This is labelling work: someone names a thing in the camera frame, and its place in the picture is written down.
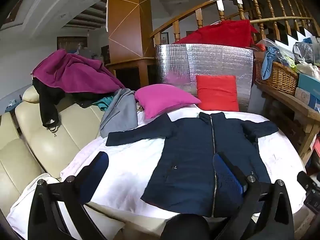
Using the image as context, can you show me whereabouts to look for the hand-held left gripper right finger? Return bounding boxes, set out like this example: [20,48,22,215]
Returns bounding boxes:
[212,152,295,240]

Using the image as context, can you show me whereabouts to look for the cream leather sofa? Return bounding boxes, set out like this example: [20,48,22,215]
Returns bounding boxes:
[0,85,105,205]

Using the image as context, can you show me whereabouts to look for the black garment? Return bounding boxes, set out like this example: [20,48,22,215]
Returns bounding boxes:
[32,77,100,132]

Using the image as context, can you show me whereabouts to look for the blue cloth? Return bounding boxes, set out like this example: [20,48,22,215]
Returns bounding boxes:
[261,46,282,80]

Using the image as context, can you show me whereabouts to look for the orange wooden column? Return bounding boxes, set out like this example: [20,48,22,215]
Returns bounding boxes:
[105,0,157,90]

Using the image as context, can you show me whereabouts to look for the white plastic bag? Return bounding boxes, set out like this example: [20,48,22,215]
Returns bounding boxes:
[296,62,320,79]

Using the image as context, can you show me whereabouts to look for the yellow-green item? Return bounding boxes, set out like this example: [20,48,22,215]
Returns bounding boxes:
[285,55,297,68]

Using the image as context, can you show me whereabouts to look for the dark wall painting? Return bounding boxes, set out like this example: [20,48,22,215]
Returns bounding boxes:
[57,36,88,50]

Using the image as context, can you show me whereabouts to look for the silver foil insulation panel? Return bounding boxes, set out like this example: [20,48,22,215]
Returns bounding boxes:
[155,44,254,112]

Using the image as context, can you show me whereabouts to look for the wicker basket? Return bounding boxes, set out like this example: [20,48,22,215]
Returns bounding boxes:
[254,58,299,96]

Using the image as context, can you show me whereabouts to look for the magenta fleece garment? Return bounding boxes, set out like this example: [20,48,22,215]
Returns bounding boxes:
[32,49,125,94]

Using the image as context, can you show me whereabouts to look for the white and blue box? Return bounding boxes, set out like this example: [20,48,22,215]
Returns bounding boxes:
[295,87,320,112]

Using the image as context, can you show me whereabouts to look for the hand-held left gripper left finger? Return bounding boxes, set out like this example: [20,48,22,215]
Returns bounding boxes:
[27,151,110,240]

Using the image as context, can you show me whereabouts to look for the person's left leg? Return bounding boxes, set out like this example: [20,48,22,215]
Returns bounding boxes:
[160,214,210,240]

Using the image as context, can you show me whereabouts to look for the pink pillow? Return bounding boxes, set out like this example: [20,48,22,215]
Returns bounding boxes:
[134,84,202,120]

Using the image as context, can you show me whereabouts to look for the white staircase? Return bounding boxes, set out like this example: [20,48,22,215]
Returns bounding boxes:
[275,27,320,45]

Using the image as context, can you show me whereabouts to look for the wooden stair railing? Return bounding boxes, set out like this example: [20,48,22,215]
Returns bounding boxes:
[149,0,320,47]

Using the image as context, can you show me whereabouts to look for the stack of folded clothes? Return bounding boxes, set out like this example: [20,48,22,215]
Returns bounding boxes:
[306,135,320,175]

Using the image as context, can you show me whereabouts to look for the grey garment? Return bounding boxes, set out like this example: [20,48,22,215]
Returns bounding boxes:
[99,88,139,138]

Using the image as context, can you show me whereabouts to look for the teal garment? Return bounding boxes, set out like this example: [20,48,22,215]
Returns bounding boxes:
[91,97,115,111]

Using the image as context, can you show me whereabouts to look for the navy zip jacket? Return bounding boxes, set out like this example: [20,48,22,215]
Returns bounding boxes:
[105,112,279,218]

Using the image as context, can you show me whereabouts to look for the red cloth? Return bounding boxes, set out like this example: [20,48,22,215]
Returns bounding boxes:
[172,19,259,48]

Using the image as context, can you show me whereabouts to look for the white blanket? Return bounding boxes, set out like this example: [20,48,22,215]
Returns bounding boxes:
[6,102,308,240]

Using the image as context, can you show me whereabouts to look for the wooden side table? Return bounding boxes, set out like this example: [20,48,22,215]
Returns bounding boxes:
[255,80,320,164]

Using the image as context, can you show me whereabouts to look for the blue shoe box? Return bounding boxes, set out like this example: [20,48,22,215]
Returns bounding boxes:
[297,73,320,98]

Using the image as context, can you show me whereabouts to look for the dark plastic bag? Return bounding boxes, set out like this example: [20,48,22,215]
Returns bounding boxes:
[292,41,315,64]

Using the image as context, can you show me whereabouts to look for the red pillow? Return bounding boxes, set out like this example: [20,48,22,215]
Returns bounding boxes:
[196,75,240,112]

